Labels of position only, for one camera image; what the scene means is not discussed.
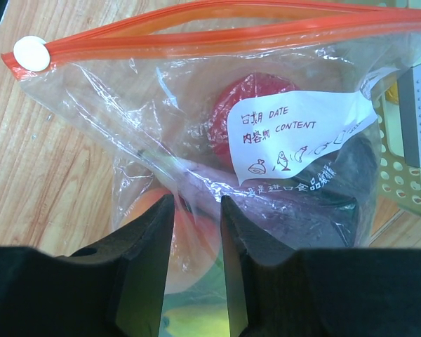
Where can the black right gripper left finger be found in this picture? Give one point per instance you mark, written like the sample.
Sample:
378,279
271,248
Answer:
112,287

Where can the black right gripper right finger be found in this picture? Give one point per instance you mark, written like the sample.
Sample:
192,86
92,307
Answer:
273,290

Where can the fake purple eggplant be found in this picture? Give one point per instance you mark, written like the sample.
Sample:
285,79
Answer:
329,204

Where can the clear zip top bag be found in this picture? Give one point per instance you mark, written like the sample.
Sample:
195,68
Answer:
260,89

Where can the fake green leafy vegetable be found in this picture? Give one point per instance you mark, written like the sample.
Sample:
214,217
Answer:
199,311

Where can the fake peach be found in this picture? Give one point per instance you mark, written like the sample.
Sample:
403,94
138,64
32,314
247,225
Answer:
194,249

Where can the light green plastic basket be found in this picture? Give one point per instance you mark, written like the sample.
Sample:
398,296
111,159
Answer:
398,107

